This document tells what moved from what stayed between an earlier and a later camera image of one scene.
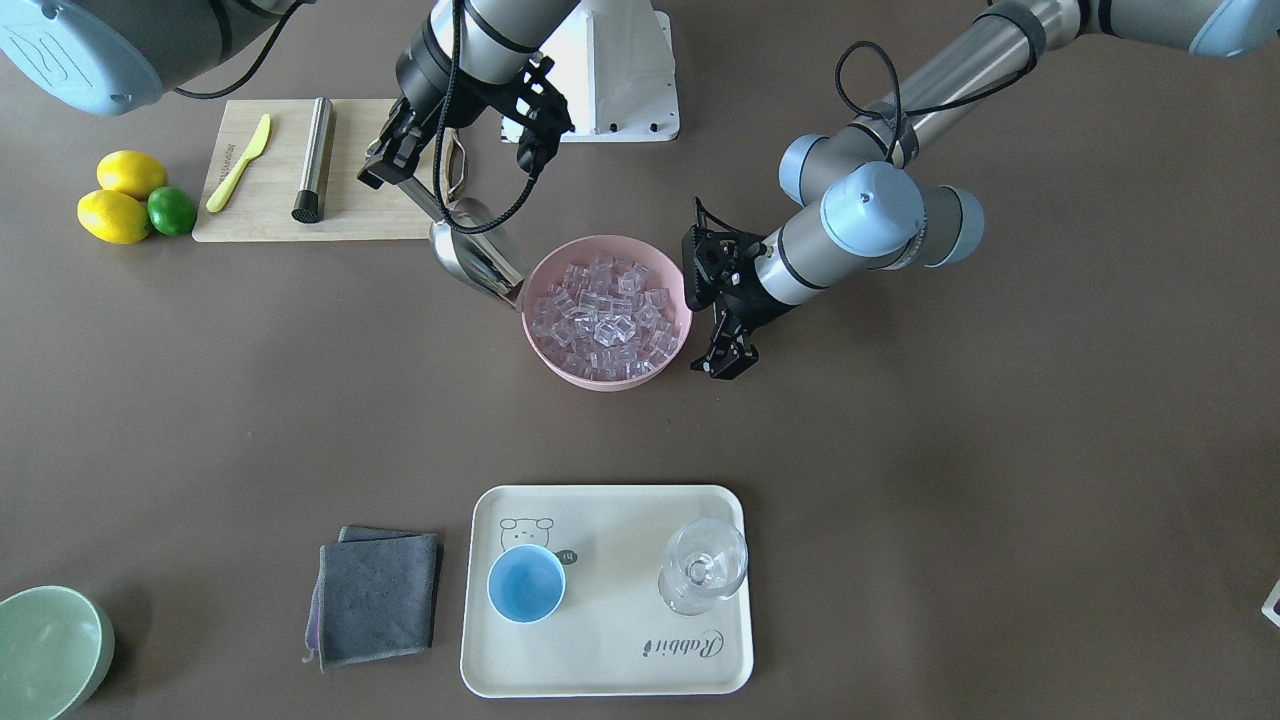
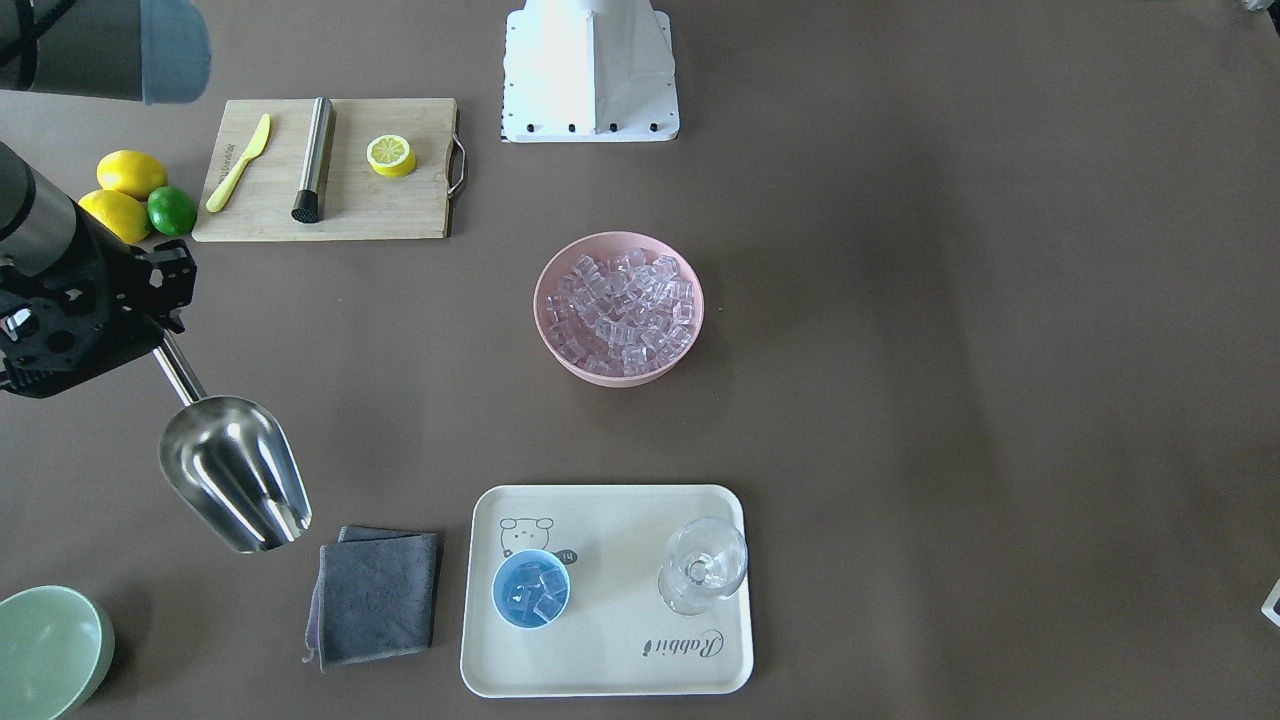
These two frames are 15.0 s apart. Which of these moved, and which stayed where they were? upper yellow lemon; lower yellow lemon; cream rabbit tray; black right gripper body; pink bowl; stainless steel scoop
Moved: black right gripper body; stainless steel scoop
Stayed: upper yellow lemon; cream rabbit tray; pink bowl; lower yellow lemon
